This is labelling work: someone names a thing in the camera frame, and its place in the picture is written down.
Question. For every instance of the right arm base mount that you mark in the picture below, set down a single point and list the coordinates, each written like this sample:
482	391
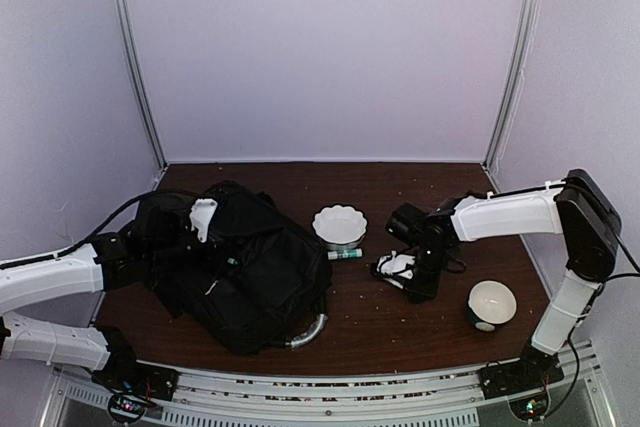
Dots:
525	385

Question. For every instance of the black student backpack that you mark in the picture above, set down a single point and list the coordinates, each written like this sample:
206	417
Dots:
265	286

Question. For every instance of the white fluted ceramic bowl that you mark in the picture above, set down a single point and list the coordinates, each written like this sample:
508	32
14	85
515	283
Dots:
340	227

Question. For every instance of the white and dark blue bowl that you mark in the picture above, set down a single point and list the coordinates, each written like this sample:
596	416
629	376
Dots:
490	305

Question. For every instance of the right aluminium corner post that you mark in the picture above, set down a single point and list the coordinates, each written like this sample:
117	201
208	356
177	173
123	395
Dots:
514	83

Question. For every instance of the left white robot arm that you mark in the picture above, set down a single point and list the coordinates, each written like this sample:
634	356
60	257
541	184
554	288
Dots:
106	262

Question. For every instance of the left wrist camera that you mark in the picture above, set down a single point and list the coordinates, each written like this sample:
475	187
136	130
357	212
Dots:
201	213

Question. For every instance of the aluminium front rail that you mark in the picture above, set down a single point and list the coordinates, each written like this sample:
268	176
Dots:
443	397

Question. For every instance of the white green glue stick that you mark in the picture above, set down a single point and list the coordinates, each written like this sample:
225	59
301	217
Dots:
345	254

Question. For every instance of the left aluminium corner post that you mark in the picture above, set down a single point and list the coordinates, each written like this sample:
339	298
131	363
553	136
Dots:
137	82

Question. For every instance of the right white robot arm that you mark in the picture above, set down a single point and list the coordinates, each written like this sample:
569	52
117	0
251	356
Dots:
435	334

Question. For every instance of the aluminium corner post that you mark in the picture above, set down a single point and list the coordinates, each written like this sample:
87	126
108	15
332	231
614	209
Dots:
514	83
137	82

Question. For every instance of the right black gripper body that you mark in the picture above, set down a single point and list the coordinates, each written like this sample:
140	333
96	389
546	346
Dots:
433	264

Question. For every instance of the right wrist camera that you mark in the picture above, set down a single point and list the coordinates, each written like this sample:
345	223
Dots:
395	268

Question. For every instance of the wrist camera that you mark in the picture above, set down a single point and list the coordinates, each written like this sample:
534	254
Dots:
201	213
395	268

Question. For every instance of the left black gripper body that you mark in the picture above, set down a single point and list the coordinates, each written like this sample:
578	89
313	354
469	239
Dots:
168	255

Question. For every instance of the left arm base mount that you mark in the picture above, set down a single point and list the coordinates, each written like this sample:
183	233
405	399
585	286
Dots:
135	390

